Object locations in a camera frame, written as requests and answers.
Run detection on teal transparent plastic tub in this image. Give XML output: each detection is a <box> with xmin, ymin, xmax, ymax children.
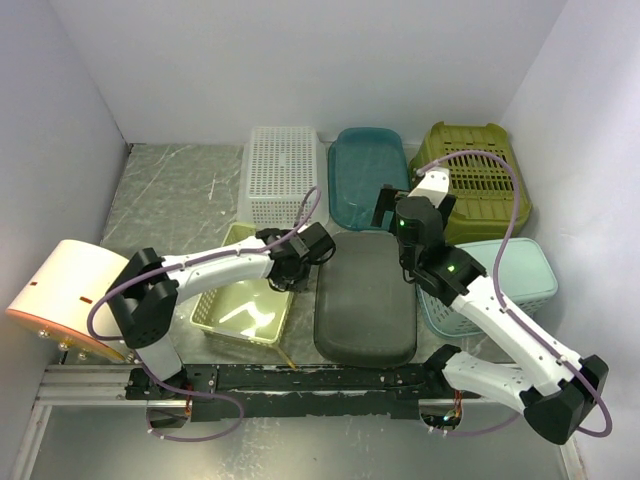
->
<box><xmin>328</xmin><ymin>127</ymin><xmax>409</xmax><ymax>231</ymax></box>

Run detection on pale yellow perforated basket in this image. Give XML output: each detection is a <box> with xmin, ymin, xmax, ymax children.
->
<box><xmin>190</xmin><ymin>223</ymin><xmax>293</xmax><ymax>346</ymax></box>

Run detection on grey plastic tub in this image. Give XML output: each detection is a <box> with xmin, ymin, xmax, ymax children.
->
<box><xmin>313</xmin><ymin>232</ymin><xmax>417</xmax><ymax>368</ymax></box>

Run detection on light blue perforated basket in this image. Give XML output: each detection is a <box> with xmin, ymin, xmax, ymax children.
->
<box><xmin>417</xmin><ymin>238</ymin><xmax>558</xmax><ymax>338</ymax></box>

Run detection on white perforated basket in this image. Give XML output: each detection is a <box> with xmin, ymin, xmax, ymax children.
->
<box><xmin>237</xmin><ymin>126</ymin><xmax>329</xmax><ymax>228</ymax></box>

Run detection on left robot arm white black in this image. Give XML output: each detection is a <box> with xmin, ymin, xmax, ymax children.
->
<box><xmin>105</xmin><ymin>222</ymin><xmax>336</xmax><ymax>399</ymax></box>

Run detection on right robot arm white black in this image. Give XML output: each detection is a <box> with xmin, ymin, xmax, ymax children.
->
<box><xmin>371</xmin><ymin>185</ymin><xmax>613</xmax><ymax>445</ymax></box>

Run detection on small wooden stick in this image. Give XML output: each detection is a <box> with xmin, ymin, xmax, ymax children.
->
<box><xmin>279</xmin><ymin>350</ymin><xmax>298</xmax><ymax>371</ymax></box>

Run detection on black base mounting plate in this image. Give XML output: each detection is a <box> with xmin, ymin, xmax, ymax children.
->
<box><xmin>125</xmin><ymin>363</ymin><xmax>454</xmax><ymax>422</ymax></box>

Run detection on cream cylindrical appliance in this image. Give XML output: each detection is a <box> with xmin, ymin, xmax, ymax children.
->
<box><xmin>6</xmin><ymin>239</ymin><xmax>129</xmax><ymax>363</ymax></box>

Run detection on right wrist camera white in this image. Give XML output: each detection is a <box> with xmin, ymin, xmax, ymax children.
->
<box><xmin>409</xmin><ymin>167</ymin><xmax>450</xmax><ymax>207</ymax></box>

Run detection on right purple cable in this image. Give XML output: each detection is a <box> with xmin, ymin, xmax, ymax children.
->
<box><xmin>414</xmin><ymin>151</ymin><xmax>614</xmax><ymax>439</ymax></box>

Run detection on purple cable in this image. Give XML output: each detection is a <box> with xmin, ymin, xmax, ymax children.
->
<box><xmin>87</xmin><ymin>185</ymin><xmax>321</xmax><ymax>443</ymax></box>
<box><xmin>414</xmin><ymin>151</ymin><xmax>614</xmax><ymax>439</ymax></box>

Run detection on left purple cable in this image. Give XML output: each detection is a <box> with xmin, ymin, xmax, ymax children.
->
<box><xmin>87</xmin><ymin>185</ymin><xmax>321</xmax><ymax>443</ymax></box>

